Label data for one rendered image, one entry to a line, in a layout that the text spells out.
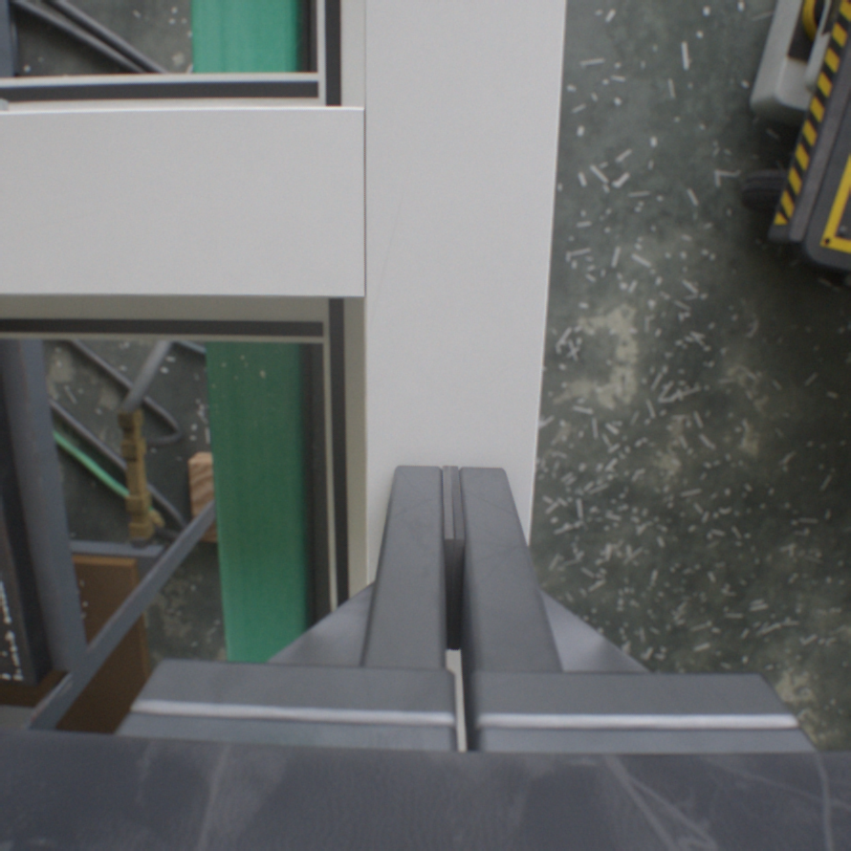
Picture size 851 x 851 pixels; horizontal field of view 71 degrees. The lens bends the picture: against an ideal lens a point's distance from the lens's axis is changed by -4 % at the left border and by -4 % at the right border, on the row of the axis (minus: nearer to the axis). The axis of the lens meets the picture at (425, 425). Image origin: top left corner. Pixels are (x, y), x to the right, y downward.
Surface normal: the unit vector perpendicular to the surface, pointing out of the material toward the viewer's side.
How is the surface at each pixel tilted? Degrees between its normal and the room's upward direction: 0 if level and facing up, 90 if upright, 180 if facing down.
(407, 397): 0
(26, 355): 90
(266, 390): 0
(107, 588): 0
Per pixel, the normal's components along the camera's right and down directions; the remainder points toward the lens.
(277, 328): -0.02, 0.29
